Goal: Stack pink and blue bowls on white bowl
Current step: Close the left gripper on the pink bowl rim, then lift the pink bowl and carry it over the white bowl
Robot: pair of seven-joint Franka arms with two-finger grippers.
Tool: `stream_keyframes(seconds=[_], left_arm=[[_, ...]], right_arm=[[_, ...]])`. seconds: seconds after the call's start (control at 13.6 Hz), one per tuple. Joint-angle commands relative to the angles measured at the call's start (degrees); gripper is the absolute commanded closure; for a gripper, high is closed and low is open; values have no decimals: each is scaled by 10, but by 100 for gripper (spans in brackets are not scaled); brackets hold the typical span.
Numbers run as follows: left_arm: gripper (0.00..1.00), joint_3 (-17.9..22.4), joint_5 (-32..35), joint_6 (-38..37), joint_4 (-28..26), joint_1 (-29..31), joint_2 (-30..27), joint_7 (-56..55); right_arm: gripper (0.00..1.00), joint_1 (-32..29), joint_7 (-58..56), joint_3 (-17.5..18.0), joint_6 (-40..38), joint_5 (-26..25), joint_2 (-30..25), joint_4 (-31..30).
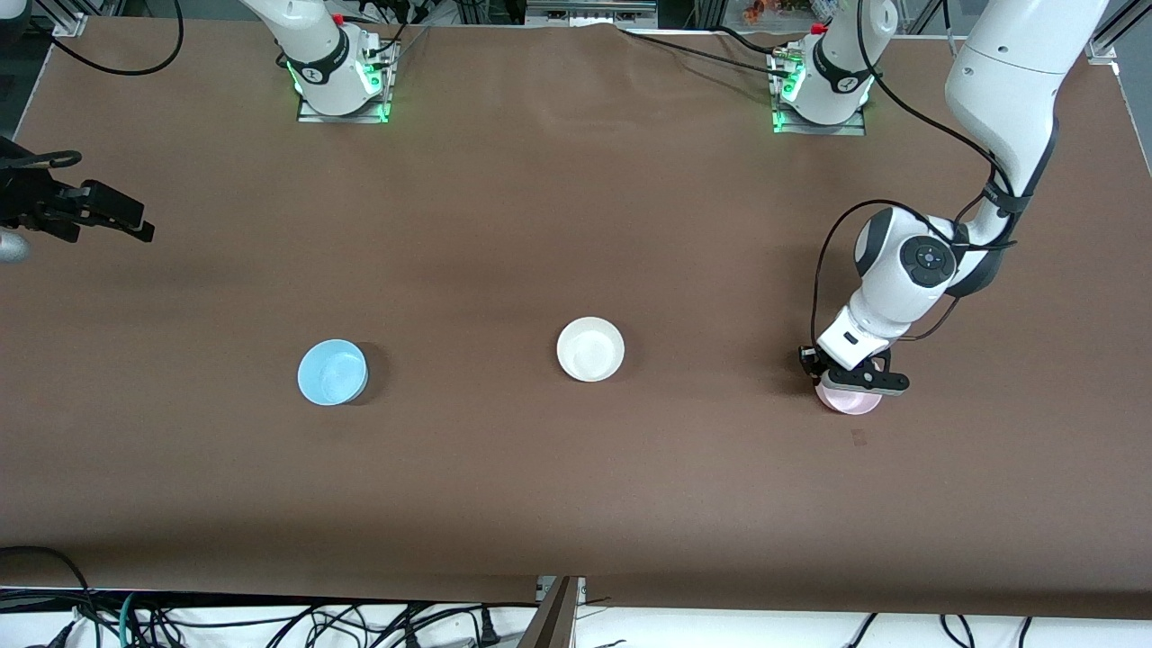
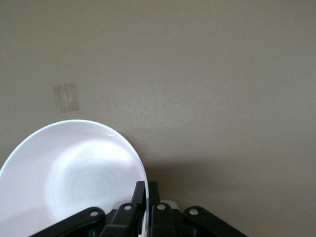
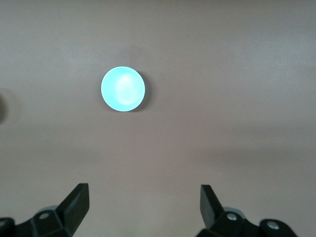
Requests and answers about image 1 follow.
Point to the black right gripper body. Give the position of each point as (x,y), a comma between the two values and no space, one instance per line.
(29,200)

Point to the pink bowl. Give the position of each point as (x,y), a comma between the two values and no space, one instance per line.
(850,403)

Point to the blue bowl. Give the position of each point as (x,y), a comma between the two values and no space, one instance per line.
(331,373)

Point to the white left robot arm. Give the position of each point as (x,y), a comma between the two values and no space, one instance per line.
(900,288)

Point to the white bowl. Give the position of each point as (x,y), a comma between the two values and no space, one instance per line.
(589,349)

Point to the brown table cover sheet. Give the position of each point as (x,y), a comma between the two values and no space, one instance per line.
(630,225)

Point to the orange object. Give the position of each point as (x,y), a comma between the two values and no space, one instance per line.
(760,9)

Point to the grey network device box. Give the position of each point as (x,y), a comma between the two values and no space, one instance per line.
(585,13)

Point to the black power plug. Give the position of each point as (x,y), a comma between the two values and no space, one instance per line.
(488,628)

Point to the aluminium frame profile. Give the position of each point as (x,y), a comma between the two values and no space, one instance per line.
(70,22)
(1116,40)

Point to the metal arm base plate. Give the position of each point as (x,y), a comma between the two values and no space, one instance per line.
(310,115)
(850,129)

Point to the aluminium frame post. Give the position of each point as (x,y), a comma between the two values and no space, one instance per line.
(558,621)

